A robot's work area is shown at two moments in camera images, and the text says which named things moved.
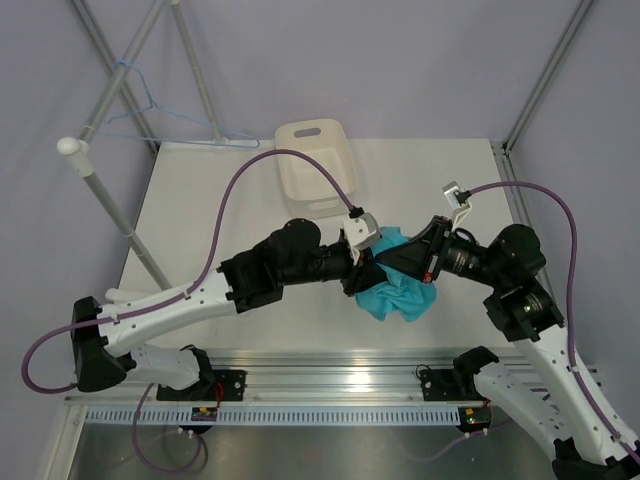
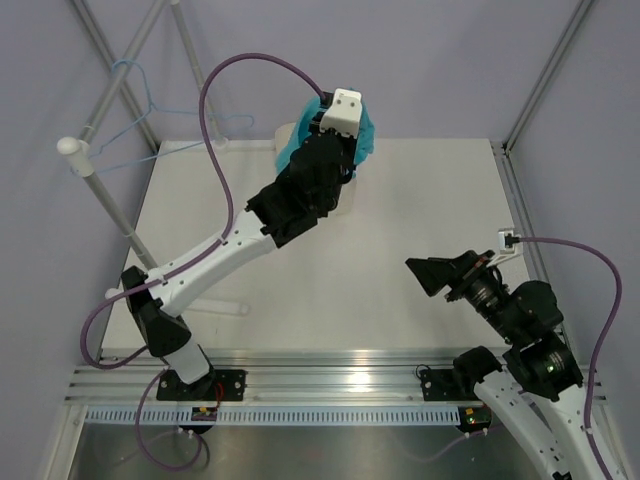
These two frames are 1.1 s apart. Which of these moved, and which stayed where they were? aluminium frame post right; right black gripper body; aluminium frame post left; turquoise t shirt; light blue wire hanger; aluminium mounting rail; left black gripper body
Moved: left black gripper body; turquoise t shirt; light blue wire hanger; right black gripper body
Stayed: aluminium mounting rail; aluminium frame post left; aluminium frame post right
